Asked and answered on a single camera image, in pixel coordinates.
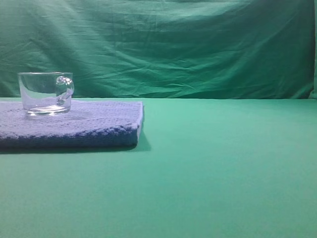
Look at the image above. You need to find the transparent glass cup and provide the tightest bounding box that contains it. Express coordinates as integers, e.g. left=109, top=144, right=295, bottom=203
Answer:
left=18, top=72, right=74, bottom=116

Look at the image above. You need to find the blue knitted towel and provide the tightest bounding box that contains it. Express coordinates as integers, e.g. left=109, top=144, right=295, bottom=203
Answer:
left=0, top=101, right=143, bottom=149

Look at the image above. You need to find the green backdrop cloth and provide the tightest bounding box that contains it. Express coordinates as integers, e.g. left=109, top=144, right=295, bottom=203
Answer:
left=0, top=0, right=317, bottom=99

